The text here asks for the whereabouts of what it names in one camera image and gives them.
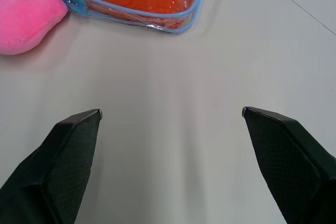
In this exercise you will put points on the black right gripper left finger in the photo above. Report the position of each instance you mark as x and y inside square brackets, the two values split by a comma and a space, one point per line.
[52, 171]

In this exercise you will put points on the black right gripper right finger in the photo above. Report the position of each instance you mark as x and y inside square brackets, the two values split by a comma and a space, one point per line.
[291, 166]

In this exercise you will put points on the clear blue-trimmed zipper bag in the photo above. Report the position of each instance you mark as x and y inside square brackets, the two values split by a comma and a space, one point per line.
[136, 6]

